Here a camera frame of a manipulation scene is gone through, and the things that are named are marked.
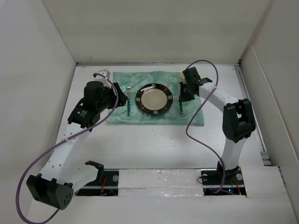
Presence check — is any green handled fork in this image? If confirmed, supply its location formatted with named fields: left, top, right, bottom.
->
left=126, top=86, right=131, bottom=116

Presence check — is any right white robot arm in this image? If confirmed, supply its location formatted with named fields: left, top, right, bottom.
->
left=179, top=67, right=256, bottom=184

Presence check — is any yellow ceramic mug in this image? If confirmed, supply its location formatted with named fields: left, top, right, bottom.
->
left=178, top=72, right=186, bottom=84

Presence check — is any dark rimmed beige plate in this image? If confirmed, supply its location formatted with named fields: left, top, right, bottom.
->
left=135, top=83, right=173, bottom=116

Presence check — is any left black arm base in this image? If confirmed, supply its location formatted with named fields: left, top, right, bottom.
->
left=75, top=169, right=119, bottom=196

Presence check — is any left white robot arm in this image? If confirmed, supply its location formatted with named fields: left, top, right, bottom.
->
left=26, top=81, right=128, bottom=210

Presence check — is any green patterned cloth napkin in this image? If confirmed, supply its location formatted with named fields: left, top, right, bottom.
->
left=107, top=71, right=201, bottom=125

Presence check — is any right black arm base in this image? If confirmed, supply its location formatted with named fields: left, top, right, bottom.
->
left=197, top=163, right=247, bottom=196

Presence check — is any green handled knife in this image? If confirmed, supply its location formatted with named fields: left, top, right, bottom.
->
left=179, top=101, right=183, bottom=115

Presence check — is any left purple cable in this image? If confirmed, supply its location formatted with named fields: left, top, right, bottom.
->
left=15, top=72, right=117, bottom=223

